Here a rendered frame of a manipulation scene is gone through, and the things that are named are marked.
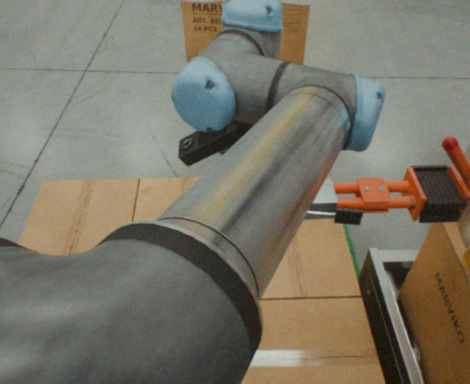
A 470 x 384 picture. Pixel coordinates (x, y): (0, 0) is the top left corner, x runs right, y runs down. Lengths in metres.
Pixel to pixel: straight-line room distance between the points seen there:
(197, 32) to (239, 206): 2.09
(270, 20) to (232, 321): 0.42
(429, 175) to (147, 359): 0.76
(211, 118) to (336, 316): 1.08
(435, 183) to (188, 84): 0.53
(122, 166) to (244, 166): 2.54
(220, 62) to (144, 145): 2.46
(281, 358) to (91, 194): 0.99
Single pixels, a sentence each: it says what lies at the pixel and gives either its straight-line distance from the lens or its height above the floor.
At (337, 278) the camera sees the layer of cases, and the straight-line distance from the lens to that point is 1.55.
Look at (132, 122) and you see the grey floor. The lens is 3.15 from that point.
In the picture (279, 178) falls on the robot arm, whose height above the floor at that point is 1.61.
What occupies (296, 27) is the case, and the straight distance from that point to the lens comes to 2.27.
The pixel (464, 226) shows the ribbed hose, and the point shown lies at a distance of 0.90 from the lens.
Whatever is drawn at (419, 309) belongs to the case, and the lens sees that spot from 1.42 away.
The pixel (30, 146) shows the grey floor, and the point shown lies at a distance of 3.16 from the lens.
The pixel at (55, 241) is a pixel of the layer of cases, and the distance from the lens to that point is 1.74.
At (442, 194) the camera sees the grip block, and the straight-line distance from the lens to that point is 0.85.
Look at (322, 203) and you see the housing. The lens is 0.78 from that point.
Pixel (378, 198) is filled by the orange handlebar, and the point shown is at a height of 1.25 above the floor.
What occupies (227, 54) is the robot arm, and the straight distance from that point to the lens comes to 0.50.
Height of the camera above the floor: 1.80
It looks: 46 degrees down
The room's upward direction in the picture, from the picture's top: straight up
